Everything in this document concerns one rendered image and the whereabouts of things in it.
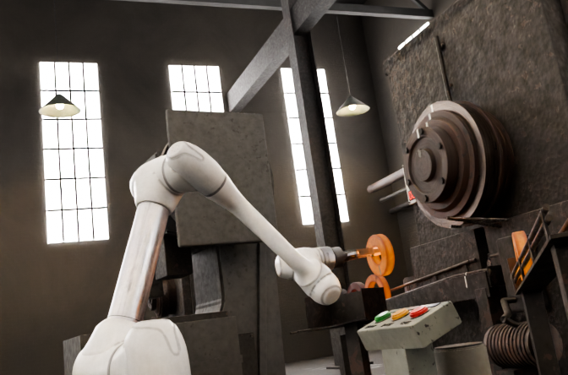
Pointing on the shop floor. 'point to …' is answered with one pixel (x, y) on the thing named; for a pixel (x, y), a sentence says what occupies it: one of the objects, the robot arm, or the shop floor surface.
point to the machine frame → (529, 89)
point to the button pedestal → (410, 339)
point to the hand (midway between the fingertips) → (379, 250)
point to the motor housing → (516, 349)
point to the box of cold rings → (212, 360)
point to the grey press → (226, 236)
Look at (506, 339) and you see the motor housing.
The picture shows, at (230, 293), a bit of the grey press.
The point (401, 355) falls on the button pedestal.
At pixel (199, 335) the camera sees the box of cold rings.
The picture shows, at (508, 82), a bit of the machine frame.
